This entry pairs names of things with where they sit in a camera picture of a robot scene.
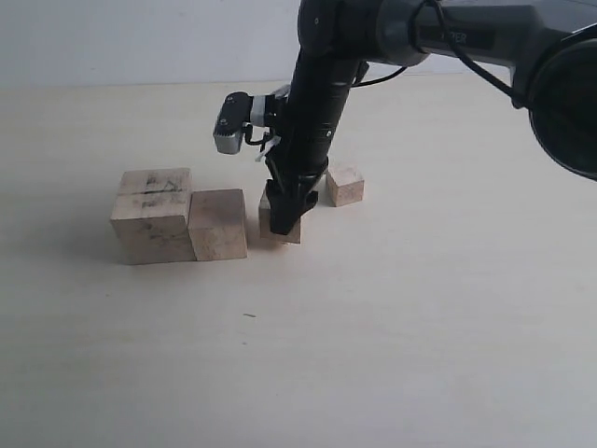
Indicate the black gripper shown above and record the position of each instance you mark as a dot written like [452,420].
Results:
[307,125]

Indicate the smallest wooden cube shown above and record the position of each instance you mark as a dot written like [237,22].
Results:
[345,184]

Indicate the second largest wooden cube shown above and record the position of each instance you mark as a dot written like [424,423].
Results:
[216,224]

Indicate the largest marked wooden cube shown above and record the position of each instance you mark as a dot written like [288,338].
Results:
[150,216]

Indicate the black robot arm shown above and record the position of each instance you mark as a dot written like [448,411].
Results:
[540,54]

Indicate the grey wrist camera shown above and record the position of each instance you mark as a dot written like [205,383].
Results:
[247,119]

